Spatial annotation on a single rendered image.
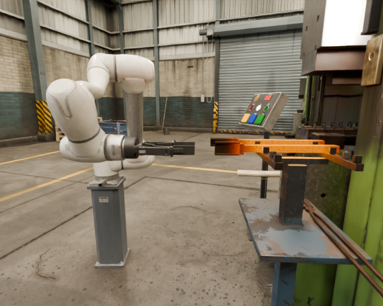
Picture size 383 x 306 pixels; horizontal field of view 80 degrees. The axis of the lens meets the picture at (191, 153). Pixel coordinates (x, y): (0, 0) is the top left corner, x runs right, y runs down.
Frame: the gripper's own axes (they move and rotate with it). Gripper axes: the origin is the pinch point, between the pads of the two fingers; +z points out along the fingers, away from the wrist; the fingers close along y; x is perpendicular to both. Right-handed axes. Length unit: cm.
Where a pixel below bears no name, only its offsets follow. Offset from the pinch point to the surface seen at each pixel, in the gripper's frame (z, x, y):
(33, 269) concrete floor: -109, -97, -59
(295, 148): 35.6, 0.3, 1.4
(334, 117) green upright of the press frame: 85, 7, -64
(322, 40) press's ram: 59, 42, -35
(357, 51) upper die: 77, 38, -38
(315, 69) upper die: 60, 31, -40
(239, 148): 17.6, 0.3, 1.8
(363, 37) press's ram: 75, 43, -34
